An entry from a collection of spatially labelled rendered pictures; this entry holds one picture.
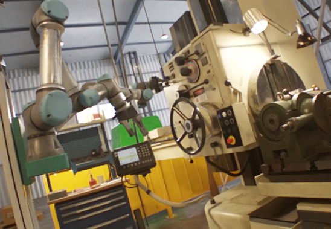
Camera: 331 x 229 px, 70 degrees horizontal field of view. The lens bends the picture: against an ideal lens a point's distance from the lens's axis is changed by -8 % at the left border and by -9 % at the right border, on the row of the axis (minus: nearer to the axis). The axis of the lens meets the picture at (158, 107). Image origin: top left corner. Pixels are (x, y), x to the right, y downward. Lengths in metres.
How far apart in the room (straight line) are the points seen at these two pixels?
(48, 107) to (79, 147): 2.43
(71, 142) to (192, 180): 2.32
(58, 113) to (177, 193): 3.75
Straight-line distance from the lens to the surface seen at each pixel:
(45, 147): 1.05
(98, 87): 1.12
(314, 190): 1.24
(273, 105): 1.31
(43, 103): 0.94
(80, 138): 3.35
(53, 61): 1.04
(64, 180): 3.96
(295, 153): 1.27
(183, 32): 3.09
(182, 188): 4.58
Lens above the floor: 1.26
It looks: 7 degrees up
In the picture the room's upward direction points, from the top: 15 degrees counter-clockwise
